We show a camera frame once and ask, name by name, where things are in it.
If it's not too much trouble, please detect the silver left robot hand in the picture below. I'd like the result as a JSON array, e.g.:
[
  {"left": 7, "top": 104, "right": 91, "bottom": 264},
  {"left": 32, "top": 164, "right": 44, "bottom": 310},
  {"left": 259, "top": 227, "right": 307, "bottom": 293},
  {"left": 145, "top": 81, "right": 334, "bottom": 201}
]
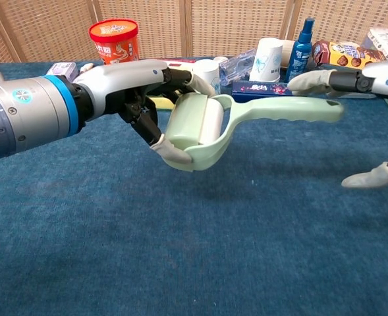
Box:
[{"left": 73, "top": 59, "right": 216, "bottom": 164}]

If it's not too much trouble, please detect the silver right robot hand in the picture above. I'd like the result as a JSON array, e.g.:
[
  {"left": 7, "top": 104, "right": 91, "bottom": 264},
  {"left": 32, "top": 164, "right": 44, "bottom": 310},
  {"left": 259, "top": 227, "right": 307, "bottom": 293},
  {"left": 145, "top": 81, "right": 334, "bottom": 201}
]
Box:
[{"left": 287, "top": 61, "right": 388, "bottom": 189}]

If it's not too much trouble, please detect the green lint roller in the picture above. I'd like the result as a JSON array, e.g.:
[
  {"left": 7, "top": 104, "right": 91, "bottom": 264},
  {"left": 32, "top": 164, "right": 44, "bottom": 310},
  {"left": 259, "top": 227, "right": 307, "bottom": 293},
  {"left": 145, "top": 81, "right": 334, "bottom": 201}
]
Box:
[{"left": 163, "top": 92, "right": 345, "bottom": 173}]

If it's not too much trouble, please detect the white tissue pack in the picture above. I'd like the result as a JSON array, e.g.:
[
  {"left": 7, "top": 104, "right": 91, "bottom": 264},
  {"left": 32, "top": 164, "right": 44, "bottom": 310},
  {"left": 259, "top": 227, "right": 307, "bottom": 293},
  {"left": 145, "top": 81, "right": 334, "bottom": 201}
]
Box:
[{"left": 361, "top": 26, "right": 388, "bottom": 63}]

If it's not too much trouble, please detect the red instant noodle cup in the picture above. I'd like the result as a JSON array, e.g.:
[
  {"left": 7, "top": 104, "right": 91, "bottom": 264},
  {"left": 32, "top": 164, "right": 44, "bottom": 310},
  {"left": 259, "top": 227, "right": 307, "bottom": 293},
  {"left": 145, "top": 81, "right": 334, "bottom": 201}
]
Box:
[{"left": 88, "top": 18, "right": 139, "bottom": 66}]

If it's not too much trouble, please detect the brown cookie package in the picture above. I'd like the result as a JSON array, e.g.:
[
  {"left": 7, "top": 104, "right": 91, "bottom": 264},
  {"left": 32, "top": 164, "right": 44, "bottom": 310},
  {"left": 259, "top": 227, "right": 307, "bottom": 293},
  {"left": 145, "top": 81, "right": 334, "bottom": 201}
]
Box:
[{"left": 312, "top": 39, "right": 387, "bottom": 70}]

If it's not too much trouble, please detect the yellow green sponge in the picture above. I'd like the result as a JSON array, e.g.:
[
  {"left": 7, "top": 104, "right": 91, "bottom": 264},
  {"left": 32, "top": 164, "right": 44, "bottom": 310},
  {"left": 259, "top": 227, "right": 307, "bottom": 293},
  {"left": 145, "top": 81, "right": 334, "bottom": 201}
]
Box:
[{"left": 147, "top": 95, "right": 178, "bottom": 112}]

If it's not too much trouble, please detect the white box with red stripe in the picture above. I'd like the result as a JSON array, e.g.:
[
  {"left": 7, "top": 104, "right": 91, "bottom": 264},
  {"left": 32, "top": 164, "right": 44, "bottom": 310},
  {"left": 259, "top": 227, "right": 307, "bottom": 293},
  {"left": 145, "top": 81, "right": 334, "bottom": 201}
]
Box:
[{"left": 162, "top": 58, "right": 198, "bottom": 72}]

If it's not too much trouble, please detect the clear container with blue lid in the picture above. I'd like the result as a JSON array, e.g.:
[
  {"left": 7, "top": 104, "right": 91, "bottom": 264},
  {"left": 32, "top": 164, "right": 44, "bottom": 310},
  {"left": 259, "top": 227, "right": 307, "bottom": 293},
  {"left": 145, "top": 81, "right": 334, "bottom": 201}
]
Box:
[{"left": 318, "top": 64, "right": 379, "bottom": 99}]

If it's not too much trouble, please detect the purple soap box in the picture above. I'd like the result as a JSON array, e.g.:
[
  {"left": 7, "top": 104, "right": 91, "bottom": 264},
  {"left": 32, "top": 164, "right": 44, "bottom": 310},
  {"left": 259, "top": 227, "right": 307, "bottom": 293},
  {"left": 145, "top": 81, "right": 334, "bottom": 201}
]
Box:
[{"left": 45, "top": 62, "right": 78, "bottom": 80}]

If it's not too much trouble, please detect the paper cup blue flower print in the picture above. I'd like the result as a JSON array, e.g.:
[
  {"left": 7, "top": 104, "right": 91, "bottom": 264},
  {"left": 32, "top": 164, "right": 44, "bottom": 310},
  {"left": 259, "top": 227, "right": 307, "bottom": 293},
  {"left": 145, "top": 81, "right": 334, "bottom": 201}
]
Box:
[{"left": 192, "top": 59, "right": 221, "bottom": 96}]

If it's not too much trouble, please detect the blue spray bottle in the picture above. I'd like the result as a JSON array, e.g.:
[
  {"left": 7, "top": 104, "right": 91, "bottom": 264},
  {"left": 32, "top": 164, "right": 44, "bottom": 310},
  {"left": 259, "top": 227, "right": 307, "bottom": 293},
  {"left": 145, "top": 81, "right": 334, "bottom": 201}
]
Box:
[{"left": 284, "top": 18, "right": 316, "bottom": 83}]

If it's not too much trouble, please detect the cream plastic container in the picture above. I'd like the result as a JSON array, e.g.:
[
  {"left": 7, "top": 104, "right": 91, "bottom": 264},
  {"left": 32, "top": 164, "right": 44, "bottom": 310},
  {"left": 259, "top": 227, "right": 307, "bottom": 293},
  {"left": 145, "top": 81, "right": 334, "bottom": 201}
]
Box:
[{"left": 281, "top": 39, "right": 296, "bottom": 70}]

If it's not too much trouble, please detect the clear crumpled plastic bag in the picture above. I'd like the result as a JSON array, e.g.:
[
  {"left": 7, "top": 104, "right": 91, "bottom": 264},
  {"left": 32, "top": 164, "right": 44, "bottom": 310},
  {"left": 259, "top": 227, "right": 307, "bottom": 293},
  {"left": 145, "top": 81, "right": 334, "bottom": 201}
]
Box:
[{"left": 218, "top": 49, "right": 257, "bottom": 87}]

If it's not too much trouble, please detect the paper cup butterfly print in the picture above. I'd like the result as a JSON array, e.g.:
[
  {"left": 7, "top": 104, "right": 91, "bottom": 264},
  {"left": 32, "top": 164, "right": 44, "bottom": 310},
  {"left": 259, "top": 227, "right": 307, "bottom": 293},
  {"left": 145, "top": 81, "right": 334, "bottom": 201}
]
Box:
[{"left": 248, "top": 38, "right": 283, "bottom": 83}]

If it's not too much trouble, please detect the rattan folding screen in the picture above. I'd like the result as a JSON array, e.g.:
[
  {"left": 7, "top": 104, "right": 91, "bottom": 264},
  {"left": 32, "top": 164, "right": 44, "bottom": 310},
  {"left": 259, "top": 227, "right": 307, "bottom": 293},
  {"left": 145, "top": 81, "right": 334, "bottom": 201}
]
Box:
[{"left": 0, "top": 0, "right": 388, "bottom": 63}]

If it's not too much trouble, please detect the dark blue rectangular box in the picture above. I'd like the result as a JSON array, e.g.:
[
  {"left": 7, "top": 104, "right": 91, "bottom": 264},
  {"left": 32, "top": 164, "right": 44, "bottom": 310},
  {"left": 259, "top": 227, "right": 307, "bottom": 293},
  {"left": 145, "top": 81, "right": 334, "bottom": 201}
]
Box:
[{"left": 231, "top": 80, "right": 295, "bottom": 97}]

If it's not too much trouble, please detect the blue tablecloth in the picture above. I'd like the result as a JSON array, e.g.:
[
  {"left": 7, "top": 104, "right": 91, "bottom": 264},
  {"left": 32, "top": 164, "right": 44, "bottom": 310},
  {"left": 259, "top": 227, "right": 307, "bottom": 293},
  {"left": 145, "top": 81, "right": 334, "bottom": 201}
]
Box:
[{"left": 0, "top": 59, "right": 388, "bottom": 316}]

